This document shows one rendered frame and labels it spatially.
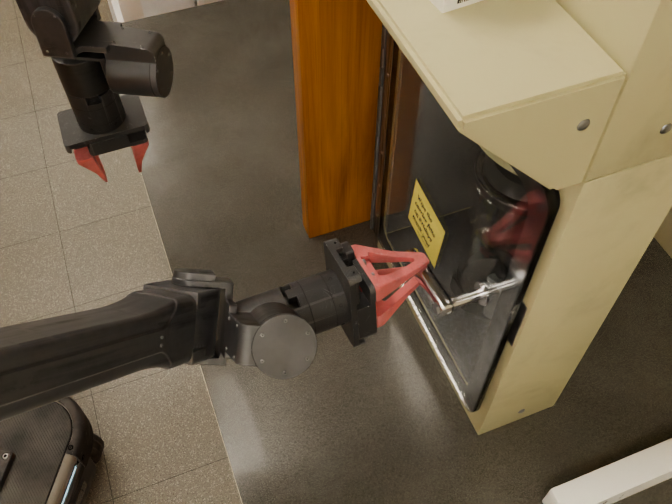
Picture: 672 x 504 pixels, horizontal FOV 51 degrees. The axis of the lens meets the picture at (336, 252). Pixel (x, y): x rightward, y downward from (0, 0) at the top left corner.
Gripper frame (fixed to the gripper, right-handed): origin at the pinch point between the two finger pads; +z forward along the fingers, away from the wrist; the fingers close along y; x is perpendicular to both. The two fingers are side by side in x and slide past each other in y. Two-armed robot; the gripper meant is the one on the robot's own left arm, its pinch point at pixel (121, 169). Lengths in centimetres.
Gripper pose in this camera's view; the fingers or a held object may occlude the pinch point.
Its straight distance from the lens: 98.7
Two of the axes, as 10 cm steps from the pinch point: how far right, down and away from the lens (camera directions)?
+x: -3.7, -7.4, 5.6
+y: 9.3, -3.0, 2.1
